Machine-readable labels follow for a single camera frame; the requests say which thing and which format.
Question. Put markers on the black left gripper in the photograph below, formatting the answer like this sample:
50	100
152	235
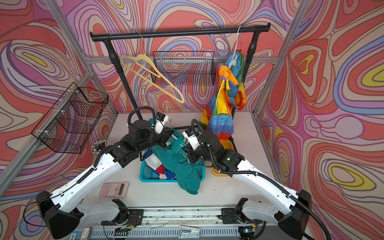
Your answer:
165	137

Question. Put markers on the pink calculator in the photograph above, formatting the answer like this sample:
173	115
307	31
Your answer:
117	190

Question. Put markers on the small black wire basket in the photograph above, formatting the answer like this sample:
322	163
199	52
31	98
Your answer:
186	68

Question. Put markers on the multicolour patchwork jacket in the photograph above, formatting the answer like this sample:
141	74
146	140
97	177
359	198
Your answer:
217	117

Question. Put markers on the black clothes rack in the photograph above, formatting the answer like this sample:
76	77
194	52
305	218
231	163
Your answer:
115	59

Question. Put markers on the white wire hanger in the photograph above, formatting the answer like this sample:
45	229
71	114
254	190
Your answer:
234	55

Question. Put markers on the blue white red jacket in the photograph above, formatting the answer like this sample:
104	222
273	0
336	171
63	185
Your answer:
157	167

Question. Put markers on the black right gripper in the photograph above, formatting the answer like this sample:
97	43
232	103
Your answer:
191	154

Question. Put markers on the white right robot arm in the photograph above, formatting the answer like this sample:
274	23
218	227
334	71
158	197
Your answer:
290	210

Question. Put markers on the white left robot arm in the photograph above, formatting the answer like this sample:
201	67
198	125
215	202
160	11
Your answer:
61	209

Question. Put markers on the teal plastic basket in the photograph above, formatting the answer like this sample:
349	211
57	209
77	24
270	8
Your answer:
148	176

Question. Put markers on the cup of pencils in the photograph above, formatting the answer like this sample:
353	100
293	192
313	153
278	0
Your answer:
98	146

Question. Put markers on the teal green jacket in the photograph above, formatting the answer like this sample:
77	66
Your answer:
187	177

